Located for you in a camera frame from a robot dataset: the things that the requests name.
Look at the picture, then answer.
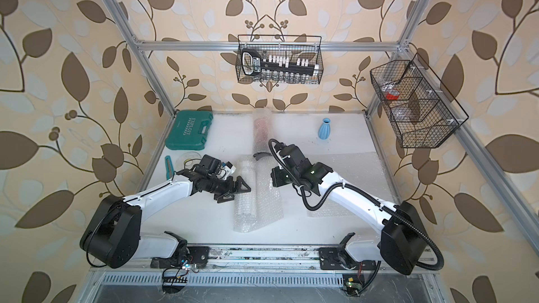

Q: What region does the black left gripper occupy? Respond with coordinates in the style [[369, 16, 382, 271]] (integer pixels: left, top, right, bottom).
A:
[[205, 176, 251, 201]]

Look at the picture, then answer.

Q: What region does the clear bubble wrap roll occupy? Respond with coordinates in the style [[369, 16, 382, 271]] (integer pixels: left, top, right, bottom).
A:
[[233, 156, 284, 234]]

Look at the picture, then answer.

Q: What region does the light blue vase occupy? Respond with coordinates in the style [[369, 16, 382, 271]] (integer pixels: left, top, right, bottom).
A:
[[317, 118, 331, 140]]

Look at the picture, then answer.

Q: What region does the bubble wrap sheet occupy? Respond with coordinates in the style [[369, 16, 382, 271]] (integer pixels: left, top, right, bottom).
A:
[[306, 151, 397, 222]]

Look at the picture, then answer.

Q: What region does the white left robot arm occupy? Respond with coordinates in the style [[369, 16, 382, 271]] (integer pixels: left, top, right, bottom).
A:
[[79, 155, 251, 269]]

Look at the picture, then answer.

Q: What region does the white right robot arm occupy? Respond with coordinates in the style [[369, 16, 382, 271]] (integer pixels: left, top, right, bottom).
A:
[[268, 139, 445, 275]]

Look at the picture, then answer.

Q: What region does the bubble wrapped red vase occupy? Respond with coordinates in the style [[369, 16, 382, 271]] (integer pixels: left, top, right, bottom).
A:
[[253, 108, 274, 161]]

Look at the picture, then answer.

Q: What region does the clear tape roll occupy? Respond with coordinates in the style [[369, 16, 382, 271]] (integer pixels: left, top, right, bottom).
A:
[[177, 151, 202, 168]]

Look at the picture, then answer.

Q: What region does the green plastic tool case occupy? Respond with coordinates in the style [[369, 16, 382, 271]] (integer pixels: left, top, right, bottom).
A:
[[165, 110, 213, 151]]

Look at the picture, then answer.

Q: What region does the black socket tool set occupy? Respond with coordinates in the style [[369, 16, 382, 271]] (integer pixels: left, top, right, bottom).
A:
[[239, 49, 323, 77]]

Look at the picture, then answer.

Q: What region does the red item in basket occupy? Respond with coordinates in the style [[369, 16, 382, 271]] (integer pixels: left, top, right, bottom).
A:
[[382, 83, 400, 101]]

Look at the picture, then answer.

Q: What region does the black corrugated cable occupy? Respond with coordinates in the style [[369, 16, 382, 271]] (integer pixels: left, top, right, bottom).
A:
[[267, 137, 445, 272]]

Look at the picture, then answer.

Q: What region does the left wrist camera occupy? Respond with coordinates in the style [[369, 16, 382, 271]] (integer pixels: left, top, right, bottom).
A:
[[217, 161, 236, 180]]

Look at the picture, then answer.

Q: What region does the aluminium frame rail base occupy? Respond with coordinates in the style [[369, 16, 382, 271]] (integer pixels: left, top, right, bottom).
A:
[[76, 244, 448, 302]]

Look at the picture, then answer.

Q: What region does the black wire basket back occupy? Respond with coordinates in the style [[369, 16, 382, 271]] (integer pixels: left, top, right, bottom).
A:
[[235, 34, 324, 85]]

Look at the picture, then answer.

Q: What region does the black wire basket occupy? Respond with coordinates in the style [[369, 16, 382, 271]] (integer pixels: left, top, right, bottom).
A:
[[235, 34, 324, 85], [370, 53, 469, 149]]

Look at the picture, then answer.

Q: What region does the black wire basket right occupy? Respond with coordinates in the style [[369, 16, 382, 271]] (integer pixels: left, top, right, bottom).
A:
[[370, 53, 469, 149]]

